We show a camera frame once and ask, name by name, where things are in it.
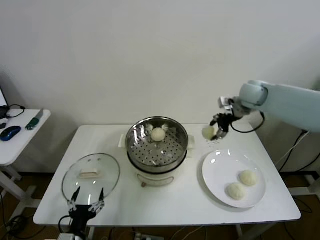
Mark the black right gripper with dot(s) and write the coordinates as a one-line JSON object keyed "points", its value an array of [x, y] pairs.
{"points": [[225, 121]]}

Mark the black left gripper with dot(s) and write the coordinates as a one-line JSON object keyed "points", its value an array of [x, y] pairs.
{"points": [[81, 212]]}

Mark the white steamed baozi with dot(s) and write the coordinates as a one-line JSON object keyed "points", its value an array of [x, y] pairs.
{"points": [[248, 178], [235, 191], [158, 134], [207, 133]]}

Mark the round glass pot lid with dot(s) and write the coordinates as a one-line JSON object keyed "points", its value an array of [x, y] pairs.
{"points": [[90, 162]]}

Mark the pale right robot arm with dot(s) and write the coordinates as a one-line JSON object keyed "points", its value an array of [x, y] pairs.
{"points": [[282, 100]]}

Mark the stainless steel steamer basket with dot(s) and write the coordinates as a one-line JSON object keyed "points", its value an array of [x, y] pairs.
{"points": [[150, 155]]}

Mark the scattered dark crumbs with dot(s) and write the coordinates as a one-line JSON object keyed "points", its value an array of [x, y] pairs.
{"points": [[213, 142]]}

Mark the white table leg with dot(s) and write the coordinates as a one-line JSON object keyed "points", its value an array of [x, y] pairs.
{"points": [[239, 232], [91, 233]]}

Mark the round white plate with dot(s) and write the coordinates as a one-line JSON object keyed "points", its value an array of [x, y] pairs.
{"points": [[220, 180]]}

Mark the white power strip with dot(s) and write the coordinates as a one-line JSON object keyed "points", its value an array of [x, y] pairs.
{"points": [[146, 236]]}

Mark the white electric cooker base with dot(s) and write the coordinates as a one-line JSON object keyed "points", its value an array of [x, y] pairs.
{"points": [[155, 178]]}

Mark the small white side table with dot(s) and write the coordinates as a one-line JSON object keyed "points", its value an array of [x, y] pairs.
{"points": [[22, 145]]}

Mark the blue computer mouse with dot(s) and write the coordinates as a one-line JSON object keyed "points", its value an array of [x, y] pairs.
{"points": [[10, 133]]}

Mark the small black gadget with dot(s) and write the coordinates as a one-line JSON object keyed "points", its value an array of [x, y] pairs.
{"points": [[3, 125]]}

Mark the open laptop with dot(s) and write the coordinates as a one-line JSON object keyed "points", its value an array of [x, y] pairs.
{"points": [[2, 98]]}

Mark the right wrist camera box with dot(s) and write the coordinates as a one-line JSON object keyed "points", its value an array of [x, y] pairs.
{"points": [[225, 103]]}

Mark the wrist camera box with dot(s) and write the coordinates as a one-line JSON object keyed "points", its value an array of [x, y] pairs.
{"points": [[225, 103], [67, 237]]}

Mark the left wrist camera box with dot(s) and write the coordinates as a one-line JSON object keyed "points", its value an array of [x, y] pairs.
{"points": [[67, 237]]}

